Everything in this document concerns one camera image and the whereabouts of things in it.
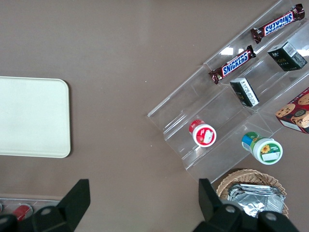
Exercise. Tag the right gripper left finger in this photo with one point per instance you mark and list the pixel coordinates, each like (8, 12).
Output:
(70, 205)

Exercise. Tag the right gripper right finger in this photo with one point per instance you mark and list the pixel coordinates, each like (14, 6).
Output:
(214, 212)

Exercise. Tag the light wicker basket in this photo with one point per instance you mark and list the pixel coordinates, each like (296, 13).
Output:
(241, 175)

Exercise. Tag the cream plastic tray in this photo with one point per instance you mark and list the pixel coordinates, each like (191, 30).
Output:
(33, 116)

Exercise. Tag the foil wrapped package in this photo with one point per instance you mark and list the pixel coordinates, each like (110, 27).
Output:
(253, 208)
(253, 189)

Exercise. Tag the red cola bottle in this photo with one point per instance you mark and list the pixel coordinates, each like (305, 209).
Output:
(21, 211)

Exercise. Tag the clear acrylic bottle rack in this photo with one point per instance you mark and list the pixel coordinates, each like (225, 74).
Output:
(9, 201)

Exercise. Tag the red lidded jar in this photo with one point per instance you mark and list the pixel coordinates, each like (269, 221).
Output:
(204, 135)

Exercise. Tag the green labelled white-lid jar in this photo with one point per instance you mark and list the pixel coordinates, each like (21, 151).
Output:
(265, 149)

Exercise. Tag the clear acrylic stepped stand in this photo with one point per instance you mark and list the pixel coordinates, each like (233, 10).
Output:
(193, 96)

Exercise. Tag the small black carton box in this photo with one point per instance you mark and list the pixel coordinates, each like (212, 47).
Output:
(287, 56)
(245, 93)

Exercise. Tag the red chocolate cookie box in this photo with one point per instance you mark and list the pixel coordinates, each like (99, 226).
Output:
(297, 113)

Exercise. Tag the Snickers chocolate bar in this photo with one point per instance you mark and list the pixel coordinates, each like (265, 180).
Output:
(233, 65)
(277, 23)

